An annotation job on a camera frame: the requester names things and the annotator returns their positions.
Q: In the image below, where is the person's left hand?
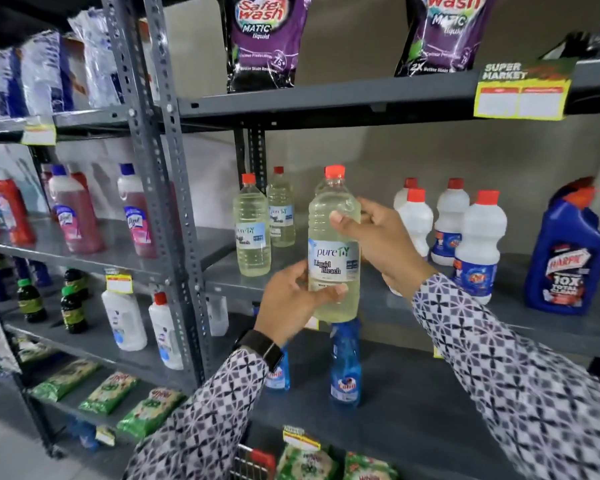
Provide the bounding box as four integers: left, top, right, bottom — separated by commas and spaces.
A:
254, 260, 349, 346

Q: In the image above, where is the person's right hand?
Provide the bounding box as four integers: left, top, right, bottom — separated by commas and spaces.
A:
328, 197, 439, 301

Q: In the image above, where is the clear bleach bottle red cap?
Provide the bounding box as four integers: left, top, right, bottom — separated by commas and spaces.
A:
233, 173, 272, 277
307, 165, 362, 324
266, 166, 296, 248

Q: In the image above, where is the person's left forearm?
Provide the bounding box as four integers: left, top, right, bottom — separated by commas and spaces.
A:
124, 347, 271, 480

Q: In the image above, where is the person's right forearm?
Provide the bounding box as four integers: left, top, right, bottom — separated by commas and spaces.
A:
411, 273, 600, 480

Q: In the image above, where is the white bottle red cap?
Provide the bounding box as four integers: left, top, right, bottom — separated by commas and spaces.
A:
397, 188, 434, 259
452, 190, 508, 306
430, 178, 471, 267
393, 178, 419, 211

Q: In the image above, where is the blue glass cleaner spray bottle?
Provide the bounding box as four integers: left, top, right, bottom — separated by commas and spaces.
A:
329, 319, 363, 408
264, 346, 291, 392

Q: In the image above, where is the black smartwatch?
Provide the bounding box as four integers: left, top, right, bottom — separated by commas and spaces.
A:
232, 329, 285, 373

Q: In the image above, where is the small clear plastic bottle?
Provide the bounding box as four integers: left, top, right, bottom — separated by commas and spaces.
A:
207, 295, 230, 337

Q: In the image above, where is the grey metal shelving unit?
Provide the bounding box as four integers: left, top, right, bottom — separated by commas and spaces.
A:
142, 0, 600, 480
0, 0, 203, 460

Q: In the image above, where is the white bottle blue label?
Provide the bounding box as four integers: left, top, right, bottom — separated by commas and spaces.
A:
148, 292, 185, 371
101, 289, 148, 352

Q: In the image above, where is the green scrub pad packet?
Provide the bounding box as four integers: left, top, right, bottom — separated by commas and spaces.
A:
343, 452, 399, 480
276, 444, 339, 480
14, 339, 57, 366
78, 372, 140, 416
29, 358, 101, 403
117, 388, 186, 442

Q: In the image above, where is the purple detergent pouch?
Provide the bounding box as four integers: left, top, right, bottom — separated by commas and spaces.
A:
394, 0, 497, 78
224, 0, 314, 93

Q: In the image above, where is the pink floor cleaner bottle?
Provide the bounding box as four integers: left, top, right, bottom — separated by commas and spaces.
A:
117, 163, 159, 259
48, 164, 105, 255

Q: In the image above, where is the large yellow shelf price tag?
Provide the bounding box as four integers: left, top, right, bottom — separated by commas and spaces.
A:
473, 58, 579, 121

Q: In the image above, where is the blue toilet cleaner bottle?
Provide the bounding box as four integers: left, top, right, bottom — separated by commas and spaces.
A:
524, 187, 600, 316
549, 176, 596, 208

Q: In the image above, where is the dark green bottle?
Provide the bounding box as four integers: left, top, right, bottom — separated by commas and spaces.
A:
63, 268, 90, 300
60, 285, 89, 335
16, 278, 48, 324

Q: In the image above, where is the white blue detergent packet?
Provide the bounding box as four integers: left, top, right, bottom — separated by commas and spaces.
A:
19, 30, 75, 116
0, 47, 29, 121
67, 7, 127, 109

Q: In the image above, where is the dark pouch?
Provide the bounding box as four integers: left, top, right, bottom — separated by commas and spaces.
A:
539, 0, 600, 61

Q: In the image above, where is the red wire shopping cart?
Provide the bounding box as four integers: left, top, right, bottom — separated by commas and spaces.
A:
229, 443, 277, 480

